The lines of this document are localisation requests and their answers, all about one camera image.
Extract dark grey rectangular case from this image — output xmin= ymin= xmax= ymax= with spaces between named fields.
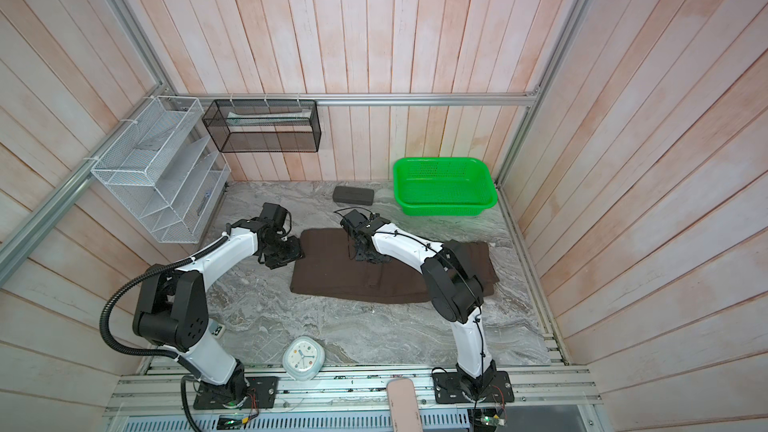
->
xmin=332 ymin=185 xmax=375 ymax=206

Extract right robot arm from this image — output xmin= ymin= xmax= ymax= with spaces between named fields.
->
xmin=343 ymin=220 xmax=497 ymax=402

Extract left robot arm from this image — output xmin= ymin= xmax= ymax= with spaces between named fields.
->
xmin=133 ymin=217 xmax=303 ymax=386

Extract black corrugated cable hose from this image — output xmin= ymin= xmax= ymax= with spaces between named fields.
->
xmin=98 ymin=233 xmax=232 ymax=432

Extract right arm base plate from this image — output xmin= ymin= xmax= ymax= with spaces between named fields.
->
xmin=431 ymin=368 xmax=515 ymax=405

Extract brown trousers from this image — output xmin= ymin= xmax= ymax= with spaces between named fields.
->
xmin=289 ymin=226 xmax=500 ymax=305

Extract white alarm clock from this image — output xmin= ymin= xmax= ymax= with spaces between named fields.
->
xmin=282 ymin=336 xmax=326 ymax=382

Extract black wire mesh basket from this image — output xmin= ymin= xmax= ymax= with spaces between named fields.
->
xmin=202 ymin=98 xmax=322 ymax=153

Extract white wire mesh shelf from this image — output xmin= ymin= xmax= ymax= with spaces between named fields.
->
xmin=91 ymin=96 xmax=230 ymax=244

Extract pink flat device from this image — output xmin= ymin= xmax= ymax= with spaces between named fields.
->
xmin=386 ymin=378 xmax=423 ymax=432

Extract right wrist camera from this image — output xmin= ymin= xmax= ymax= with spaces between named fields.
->
xmin=339 ymin=208 xmax=375 ymax=236

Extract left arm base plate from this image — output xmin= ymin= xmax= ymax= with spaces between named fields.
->
xmin=193 ymin=376 xmax=278 ymax=410

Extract green plastic basket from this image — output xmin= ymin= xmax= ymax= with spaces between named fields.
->
xmin=393 ymin=157 xmax=498 ymax=216

